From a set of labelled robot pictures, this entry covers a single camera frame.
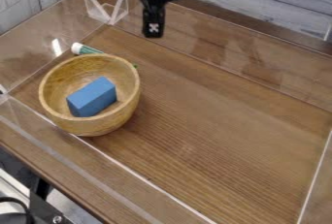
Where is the green white marker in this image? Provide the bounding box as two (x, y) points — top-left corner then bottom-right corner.
(70, 42), (141, 70)

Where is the brown wooden bowl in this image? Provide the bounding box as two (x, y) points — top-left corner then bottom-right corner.
(39, 53), (141, 137)

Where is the blue rectangular block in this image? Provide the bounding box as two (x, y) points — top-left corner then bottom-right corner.
(66, 77), (117, 117)

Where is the clear acrylic triangular bracket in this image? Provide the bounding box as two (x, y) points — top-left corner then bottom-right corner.
(85, 0), (129, 26)

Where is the clear acrylic tray wall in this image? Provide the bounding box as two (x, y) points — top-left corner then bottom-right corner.
(0, 85), (218, 224)

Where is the black metal table frame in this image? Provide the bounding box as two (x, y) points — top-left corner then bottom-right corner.
(29, 176), (76, 224)

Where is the black cable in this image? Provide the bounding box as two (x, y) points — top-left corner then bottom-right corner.
(0, 196), (37, 224)

